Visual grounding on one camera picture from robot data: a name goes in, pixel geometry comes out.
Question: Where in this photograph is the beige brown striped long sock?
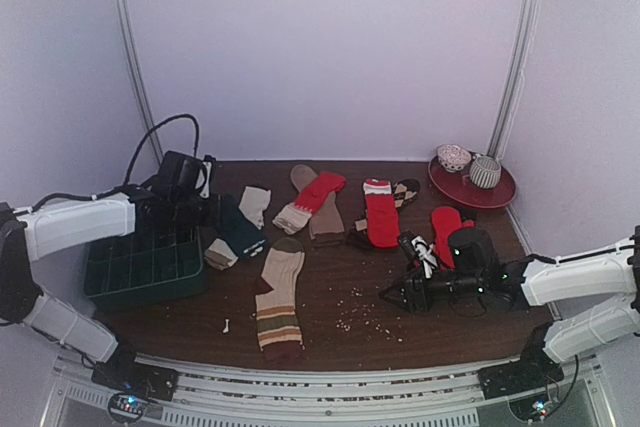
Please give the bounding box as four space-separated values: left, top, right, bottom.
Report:
254 238 305 362

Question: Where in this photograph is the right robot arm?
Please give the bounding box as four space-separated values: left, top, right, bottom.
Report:
379 227 639 389

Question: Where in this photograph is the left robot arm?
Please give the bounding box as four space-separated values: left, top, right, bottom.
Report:
1 151 217 391

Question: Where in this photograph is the dark green compartment tray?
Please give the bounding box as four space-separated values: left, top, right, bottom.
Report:
83 227 208 313

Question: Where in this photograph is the dark teal sock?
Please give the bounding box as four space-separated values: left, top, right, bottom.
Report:
212 194 267 258

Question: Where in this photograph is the short red sock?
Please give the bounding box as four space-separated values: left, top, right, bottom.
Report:
431 206 476 270

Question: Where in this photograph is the cream white sock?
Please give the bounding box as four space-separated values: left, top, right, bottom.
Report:
239 186 271 229

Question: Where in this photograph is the long red sock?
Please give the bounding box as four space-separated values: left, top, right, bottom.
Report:
363 179 400 248

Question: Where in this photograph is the red round plate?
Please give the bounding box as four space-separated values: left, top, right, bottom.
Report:
428 157 517 209

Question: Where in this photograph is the argyle patterned sock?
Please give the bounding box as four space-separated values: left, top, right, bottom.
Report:
346 178 421 250

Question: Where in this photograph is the striped ceramic cup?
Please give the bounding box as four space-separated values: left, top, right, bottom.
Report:
469 154 502 190

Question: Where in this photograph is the red and cream sock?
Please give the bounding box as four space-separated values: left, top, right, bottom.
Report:
272 172 346 235

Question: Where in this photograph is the patterned small bowl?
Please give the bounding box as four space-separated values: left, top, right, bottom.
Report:
437 144 472 173

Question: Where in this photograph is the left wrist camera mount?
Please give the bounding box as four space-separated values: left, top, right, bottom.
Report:
196 155 216 199

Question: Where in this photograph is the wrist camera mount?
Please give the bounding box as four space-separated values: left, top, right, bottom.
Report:
398 231 439 279
196 155 216 199

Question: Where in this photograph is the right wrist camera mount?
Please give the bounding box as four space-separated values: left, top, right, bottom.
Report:
398 231 439 279

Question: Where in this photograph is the left aluminium corner post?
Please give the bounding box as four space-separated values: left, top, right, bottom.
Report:
103 0 169 171

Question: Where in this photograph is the aluminium corner post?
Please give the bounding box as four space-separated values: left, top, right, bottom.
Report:
103 0 169 171
487 0 540 160

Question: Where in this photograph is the right aluminium corner post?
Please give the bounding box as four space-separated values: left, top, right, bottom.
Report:
487 0 540 160

